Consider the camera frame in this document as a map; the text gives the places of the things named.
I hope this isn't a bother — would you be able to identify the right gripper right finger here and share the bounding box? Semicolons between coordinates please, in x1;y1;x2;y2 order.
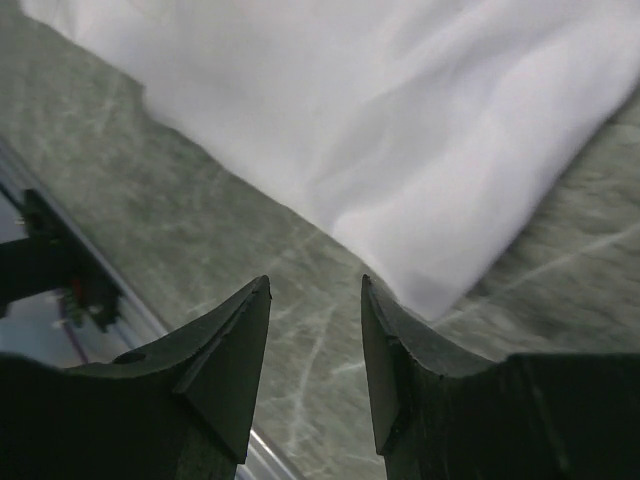
361;277;639;479

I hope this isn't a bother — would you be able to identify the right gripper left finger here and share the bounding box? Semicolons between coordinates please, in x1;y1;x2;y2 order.
1;276;271;479

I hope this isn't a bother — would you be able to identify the white long sleeve shirt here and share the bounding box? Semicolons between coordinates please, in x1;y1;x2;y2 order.
21;1;639;320

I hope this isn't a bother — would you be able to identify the aluminium mounting rail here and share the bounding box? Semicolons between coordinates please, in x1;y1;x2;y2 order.
1;146;297;479

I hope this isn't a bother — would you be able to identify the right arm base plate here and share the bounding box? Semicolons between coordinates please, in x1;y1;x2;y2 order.
1;189;122;331

